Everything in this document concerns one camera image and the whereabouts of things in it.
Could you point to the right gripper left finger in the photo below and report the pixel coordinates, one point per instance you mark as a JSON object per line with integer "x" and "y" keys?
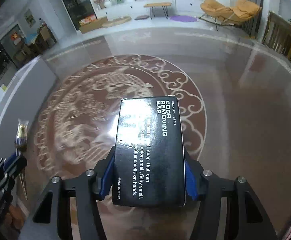
{"x": 51, "y": 218}

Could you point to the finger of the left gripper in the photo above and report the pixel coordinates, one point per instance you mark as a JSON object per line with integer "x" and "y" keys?
{"x": 14, "y": 166}

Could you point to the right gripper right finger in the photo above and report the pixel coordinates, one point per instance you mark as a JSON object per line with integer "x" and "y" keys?
{"x": 246, "y": 217}

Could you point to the cotton swabs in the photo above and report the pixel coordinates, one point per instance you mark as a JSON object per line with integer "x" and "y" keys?
{"x": 21, "y": 148}

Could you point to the black odor removing bar box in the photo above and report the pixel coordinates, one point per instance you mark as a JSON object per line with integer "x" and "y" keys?
{"x": 149, "y": 160}

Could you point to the cardboard box on floor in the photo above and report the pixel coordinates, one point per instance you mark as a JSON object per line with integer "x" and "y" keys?
{"x": 92, "y": 25}

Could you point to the round beige floor cushion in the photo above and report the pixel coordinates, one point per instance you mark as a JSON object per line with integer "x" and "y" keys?
{"x": 116, "y": 21}

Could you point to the red flower vase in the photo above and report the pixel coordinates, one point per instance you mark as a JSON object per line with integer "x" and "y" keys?
{"x": 100, "y": 3}

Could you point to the wooden chair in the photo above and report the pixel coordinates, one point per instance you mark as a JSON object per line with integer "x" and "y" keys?
{"x": 277, "y": 35}

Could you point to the white tv cabinet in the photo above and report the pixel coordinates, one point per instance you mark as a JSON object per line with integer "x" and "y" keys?
{"x": 135, "y": 8}

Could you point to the wooden bench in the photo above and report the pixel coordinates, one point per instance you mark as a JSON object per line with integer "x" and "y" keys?
{"x": 153, "y": 6}

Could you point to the orange lounge chair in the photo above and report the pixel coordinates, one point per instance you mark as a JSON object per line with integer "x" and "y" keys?
{"x": 219, "y": 14}

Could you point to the purple round floor mat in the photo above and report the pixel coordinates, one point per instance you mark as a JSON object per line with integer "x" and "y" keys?
{"x": 183, "y": 18}

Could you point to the framed wall picture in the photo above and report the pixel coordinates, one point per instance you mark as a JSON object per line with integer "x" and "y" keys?
{"x": 28, "y": 16}

